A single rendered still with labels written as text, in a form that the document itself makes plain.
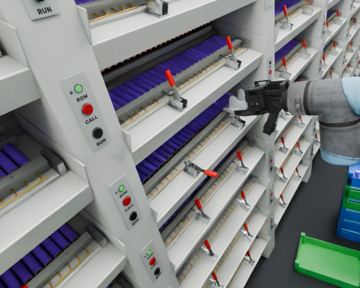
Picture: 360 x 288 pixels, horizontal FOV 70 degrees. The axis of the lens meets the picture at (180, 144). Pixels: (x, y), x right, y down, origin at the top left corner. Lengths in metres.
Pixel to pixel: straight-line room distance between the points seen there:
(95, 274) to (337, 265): 1.36
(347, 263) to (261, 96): 1.18
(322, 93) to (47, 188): 0.62
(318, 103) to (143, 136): 0.43
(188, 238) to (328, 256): 1.06
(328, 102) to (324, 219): 1.26
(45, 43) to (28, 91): 0.07
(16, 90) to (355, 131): 0.69
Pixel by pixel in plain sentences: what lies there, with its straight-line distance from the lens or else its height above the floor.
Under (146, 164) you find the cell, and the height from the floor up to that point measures 1.01.
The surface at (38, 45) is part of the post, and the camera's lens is 0.40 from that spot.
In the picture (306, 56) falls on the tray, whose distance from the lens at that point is 1.48.
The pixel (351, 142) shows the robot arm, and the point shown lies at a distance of 0.75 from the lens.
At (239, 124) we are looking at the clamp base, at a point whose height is 0.97.
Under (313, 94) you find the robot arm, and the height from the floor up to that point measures 1.11.
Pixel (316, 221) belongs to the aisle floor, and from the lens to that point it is 1.87.
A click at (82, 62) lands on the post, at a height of 1.33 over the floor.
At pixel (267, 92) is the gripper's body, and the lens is 0.77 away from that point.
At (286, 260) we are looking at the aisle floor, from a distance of 1.68.
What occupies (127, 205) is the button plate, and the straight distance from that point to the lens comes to 0.53.
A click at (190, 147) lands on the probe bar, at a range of 0.74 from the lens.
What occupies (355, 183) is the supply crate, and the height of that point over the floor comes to 0.42.
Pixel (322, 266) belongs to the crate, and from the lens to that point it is 1.68.
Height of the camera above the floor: 1.41
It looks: 32 degrees down
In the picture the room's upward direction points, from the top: 13 degrees counter-clockwise
